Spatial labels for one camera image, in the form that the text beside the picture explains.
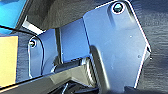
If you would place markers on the grey robot torso limb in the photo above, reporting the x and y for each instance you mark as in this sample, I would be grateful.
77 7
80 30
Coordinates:
50 81

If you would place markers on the orange low table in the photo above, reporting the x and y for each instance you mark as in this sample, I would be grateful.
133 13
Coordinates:
8 61

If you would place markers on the blue sofa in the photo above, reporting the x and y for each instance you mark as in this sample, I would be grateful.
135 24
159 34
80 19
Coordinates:
8 13

